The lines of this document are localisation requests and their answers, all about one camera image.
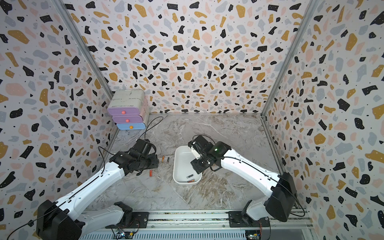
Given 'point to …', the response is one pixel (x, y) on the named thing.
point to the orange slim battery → (163, 158)
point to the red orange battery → (191, 180)
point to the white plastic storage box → (184, 173)
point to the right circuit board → (253, 234)
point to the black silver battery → (191, 175)
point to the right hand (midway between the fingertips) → (198, 163)
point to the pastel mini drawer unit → (129, 109)
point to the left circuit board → (121, 234)
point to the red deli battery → (151, 173)
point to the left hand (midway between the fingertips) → (157, 161)
